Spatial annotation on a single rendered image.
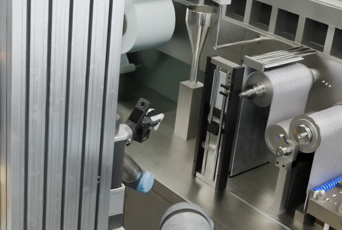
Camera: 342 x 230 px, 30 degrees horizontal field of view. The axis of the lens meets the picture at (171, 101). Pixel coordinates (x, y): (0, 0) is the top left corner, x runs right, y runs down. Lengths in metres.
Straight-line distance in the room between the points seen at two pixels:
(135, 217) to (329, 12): 1.23
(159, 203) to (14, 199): 1.37
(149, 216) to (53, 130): 1.48
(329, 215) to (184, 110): 0.91
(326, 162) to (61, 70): 1.43
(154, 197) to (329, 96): 0.86
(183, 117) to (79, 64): 1.67
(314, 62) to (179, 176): 0.75
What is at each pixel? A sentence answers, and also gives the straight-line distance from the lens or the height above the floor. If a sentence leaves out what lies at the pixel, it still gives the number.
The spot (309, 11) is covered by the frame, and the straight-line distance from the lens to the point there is 2.77.
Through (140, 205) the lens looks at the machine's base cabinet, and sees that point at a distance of 2.88.
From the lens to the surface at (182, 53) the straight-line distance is 3.24.
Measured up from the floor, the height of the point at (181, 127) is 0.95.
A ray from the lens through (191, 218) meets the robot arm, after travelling 1.44.
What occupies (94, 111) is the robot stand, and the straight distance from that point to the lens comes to 1.44.
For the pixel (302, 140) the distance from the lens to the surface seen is 2.44.
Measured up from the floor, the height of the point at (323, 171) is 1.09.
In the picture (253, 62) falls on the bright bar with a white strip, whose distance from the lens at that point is 2.52.
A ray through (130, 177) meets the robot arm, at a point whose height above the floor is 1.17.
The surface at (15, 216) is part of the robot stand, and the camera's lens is 1.49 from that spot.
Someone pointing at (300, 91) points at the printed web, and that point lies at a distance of 2.65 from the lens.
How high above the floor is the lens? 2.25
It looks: 23 degrees down
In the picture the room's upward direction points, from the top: 6 degrees clockwise
